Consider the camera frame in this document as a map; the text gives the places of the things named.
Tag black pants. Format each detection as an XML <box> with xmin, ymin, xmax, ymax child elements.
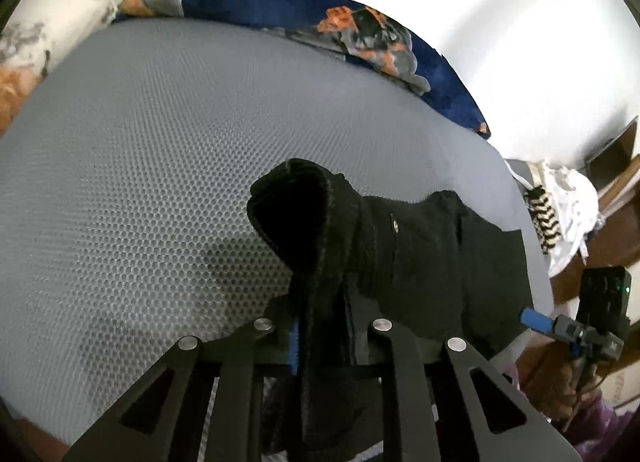
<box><xmin>247</xmin><ymin>159</ymin><xmax>533</xmax><ymax>461</ymax></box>

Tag person right hand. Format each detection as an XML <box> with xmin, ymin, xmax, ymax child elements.
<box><xmin>516</xmin><ymin>342</ymin><xmax>601</xmax><ymax>421</ymax></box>

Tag purple jacket sleeve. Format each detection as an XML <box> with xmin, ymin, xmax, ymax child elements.
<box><xmin>559</xmin><ymin>388</ymin><xmax>634</xmax><ymax>461</ymax></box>

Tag black white striped knit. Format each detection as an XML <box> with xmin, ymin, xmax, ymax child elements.
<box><xmin>524</xmin><ymin>186</ymin><xmax>562</xmax><ymax>254</ymax></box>

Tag white patterned cloth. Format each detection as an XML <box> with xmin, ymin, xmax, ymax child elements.
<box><xmin>506</xmin><ymin>160</ymin><xmax>601</xmax><ymax>278</ymax></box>

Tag dark monitor screen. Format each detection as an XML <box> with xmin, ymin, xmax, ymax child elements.
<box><xmin>586</xmin><ymin>116</ymin><xmax>639</xmax><ymax>191</ymax></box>

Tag grey mesh mattress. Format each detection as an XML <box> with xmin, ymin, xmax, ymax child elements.
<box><xmin>1</xmin><ymin>19</ymin><xmax>553</xmax><ymax>444</ymax></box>

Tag navy floral blanket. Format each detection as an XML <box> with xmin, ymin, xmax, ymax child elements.
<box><xmin>114</xmin><ymin>0</ymin><xmax>490</xmax><ymax>138</ymax></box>

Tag white floral pillow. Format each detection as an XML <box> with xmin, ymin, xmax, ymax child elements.
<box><xmin>1</xmin><ymin>0</ymin><xmax>117</xmax><ymax>130</ymax></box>

